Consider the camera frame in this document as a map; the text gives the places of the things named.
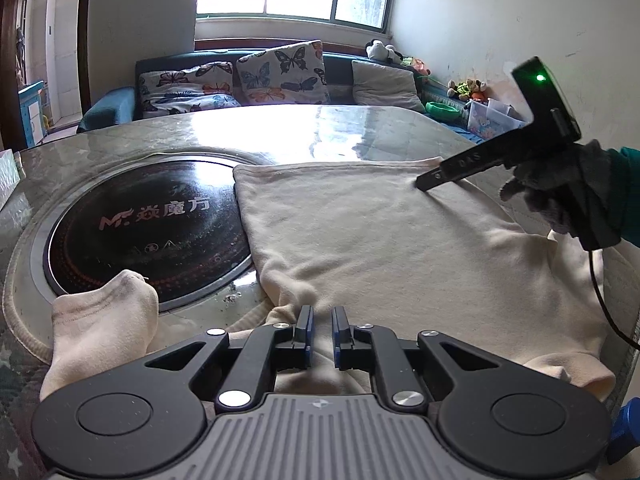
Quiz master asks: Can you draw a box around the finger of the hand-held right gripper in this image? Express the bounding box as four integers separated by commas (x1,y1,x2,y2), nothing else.
415,128,533,194

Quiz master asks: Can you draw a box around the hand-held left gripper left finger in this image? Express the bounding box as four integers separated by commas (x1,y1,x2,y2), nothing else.
144,305,316,409

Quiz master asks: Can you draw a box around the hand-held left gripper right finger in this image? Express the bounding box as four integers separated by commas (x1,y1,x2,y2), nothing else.
331,305,502,409

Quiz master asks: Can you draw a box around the cream sweater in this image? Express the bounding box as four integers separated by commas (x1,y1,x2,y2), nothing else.
40,156,617,407

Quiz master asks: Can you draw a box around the person's right forearm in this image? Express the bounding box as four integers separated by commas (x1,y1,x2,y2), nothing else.
607,146,640,247

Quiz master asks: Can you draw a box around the person's right hand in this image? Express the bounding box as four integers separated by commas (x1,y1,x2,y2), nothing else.
500,139,625,252

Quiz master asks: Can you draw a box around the clear plastic storage box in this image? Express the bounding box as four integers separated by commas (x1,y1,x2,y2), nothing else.
465,98,529,142

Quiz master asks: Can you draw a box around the green bowl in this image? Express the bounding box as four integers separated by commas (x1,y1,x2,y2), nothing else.
425,101,464,122

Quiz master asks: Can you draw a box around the pile of small plush toys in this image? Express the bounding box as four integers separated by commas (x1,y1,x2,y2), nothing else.
446,79,489,104

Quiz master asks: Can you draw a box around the grey pillow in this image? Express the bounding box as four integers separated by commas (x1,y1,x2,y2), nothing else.
351,60,427,114

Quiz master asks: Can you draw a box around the panda plush toy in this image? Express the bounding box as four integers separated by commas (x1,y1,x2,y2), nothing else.
365,40,404,65

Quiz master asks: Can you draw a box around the blue sofa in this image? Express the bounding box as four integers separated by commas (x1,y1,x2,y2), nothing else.
76,48,531,147

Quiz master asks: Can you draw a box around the round black heater plate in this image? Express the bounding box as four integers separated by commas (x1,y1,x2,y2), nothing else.
30,147,273,313

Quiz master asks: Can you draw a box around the upright butterfly print pillow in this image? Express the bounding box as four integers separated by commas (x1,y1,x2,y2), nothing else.
235,40,333,107

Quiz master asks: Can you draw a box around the flat butterfly print pillow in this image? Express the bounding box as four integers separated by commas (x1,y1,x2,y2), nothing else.
138,61,243,121

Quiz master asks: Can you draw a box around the blue plastic object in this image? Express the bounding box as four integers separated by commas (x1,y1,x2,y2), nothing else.
607,399,640,467

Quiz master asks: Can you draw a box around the translucent container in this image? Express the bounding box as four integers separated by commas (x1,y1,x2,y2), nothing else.
0,149,24,212

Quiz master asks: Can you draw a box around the blue cabinet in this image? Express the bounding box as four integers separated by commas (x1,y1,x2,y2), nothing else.
18,80,49,149

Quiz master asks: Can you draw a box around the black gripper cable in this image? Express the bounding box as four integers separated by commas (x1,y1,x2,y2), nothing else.
586,247,640,350

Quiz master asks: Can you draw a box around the brown door frame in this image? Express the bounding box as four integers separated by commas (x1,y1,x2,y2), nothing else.
0,0,96,153

